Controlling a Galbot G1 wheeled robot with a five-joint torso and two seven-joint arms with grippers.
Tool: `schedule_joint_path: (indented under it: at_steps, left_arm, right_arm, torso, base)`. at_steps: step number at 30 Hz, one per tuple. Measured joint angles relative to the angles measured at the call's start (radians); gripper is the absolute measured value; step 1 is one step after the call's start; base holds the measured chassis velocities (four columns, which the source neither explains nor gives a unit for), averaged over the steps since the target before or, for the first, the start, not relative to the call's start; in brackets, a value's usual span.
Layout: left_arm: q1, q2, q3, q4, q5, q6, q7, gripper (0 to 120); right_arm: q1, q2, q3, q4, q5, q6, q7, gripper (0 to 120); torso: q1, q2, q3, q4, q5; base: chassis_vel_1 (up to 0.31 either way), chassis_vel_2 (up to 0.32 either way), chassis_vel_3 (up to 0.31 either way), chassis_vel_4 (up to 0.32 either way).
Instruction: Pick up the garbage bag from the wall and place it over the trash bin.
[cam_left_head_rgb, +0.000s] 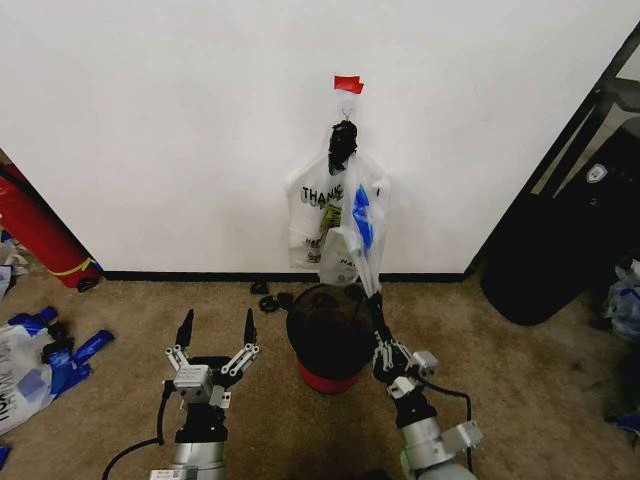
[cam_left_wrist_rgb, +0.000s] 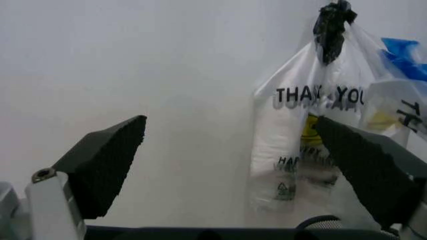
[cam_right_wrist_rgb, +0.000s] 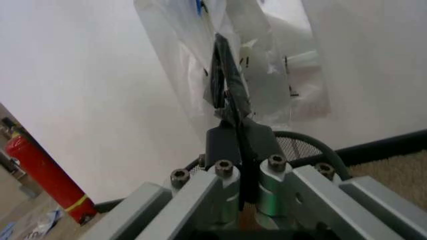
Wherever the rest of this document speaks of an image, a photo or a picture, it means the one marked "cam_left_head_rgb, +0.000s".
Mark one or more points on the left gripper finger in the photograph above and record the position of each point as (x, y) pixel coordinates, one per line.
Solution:
(249, 327)
(186, 330)

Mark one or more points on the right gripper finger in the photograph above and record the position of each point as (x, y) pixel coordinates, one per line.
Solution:
(381, 345)
(403, 355)

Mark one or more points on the white bag with blue tape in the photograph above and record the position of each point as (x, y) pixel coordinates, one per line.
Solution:
(362, 225)

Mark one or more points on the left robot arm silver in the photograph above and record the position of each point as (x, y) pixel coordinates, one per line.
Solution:
(200, 457)

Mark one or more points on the black mesh bin red base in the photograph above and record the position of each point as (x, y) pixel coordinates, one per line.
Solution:
(330, 345)

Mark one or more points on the small white printed bag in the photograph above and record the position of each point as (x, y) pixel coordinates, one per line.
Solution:
(337, 260)

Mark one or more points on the white thank you bag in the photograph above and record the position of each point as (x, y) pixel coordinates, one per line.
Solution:
(312, 220)

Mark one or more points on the white printed bag blue tape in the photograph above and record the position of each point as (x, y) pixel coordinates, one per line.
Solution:
(27, 380)

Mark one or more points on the large black bag with badge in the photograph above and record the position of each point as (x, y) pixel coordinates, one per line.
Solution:
(560, 240)

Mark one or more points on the small black tape loop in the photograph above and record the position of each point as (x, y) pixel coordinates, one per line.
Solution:
(259, 288)

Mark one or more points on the black baseboard strip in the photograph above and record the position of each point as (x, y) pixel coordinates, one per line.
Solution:
(200, 276)

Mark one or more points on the blue tape strip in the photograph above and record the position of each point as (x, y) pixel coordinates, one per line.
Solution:
(35, 316)
(95, 344)

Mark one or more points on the black tape wad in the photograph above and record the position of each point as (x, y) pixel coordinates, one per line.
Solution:
(59, 342)

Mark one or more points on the red fire extinguisher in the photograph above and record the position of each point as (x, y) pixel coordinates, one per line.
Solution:
(35, 227)

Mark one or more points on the red tape piece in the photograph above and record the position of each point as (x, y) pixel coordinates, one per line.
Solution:
(348, 83)

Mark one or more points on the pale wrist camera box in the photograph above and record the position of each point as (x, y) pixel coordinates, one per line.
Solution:
(192, 382)
(426, 365)

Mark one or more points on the clear wall hook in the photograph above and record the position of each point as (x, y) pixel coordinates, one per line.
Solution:
(345, 111)

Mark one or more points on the black metal frame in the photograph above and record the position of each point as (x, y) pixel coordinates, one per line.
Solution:
(600, 85)

